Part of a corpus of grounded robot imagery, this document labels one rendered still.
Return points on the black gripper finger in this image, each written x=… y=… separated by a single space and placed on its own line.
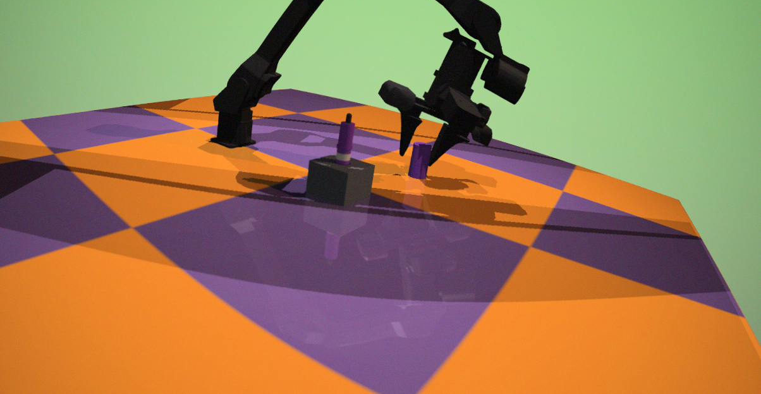
x=409 y=124
x=444 y=141

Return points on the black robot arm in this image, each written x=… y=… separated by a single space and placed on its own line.
x=256 y=76

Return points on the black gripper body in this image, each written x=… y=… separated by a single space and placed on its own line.
x=404 y=99

